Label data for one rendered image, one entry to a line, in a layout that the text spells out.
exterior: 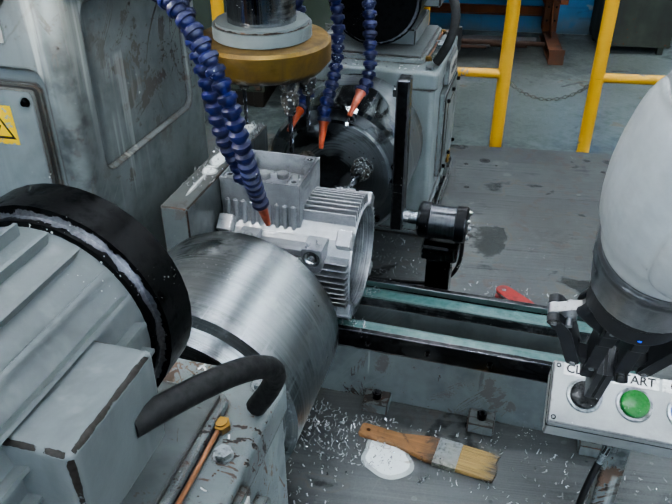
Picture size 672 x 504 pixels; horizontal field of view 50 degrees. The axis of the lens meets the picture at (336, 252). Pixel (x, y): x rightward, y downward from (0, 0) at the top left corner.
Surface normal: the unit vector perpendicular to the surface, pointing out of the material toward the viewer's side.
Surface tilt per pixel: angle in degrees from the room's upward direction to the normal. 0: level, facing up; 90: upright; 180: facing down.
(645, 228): 111
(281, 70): 90
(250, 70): 90
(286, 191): 90
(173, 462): 0
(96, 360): 0
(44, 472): 90
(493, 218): 0
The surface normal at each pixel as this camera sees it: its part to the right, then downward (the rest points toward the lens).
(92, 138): 0.96, 0.15
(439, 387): -0.27, 0.51
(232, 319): 0.40, -0.71
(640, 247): -0.71, 0.66
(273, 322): 0.66, -0.51
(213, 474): 0.00, -0.84
